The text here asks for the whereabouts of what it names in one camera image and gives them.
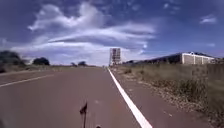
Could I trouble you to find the flat dry grass strip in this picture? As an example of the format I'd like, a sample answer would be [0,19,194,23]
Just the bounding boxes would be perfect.
[0,64,98,75]

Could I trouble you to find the tall pale tower building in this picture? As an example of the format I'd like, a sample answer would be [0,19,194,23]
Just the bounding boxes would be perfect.
[109,47,122,67]

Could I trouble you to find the dry grass verge with gravel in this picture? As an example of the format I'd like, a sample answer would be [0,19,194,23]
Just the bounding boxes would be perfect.
[111,62,224,128]

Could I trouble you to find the round dark tree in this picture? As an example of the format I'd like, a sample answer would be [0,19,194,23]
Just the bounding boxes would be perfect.
[32,56,51,67]

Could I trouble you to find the thin white lane line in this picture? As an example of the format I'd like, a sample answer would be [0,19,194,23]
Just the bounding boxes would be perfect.
[0,73,55,89]

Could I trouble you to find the long low building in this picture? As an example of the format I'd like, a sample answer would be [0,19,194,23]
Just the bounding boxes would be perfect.
[122,51,218,66]

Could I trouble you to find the reddish grey asphalt road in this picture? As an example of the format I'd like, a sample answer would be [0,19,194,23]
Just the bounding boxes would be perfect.
[0,66,214,128]

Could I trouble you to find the small distant trees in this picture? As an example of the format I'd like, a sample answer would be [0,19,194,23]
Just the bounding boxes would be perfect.
[70,60,89,67]

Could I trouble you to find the large dark tree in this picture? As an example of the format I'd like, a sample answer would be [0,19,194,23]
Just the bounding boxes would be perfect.
[0,50,26,73]

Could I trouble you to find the robot's own part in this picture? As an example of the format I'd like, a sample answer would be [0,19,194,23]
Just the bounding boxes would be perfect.
[79,102,89,128]

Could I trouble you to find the solid white edge line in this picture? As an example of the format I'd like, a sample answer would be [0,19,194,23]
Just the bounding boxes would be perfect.
[107,67,154,128]

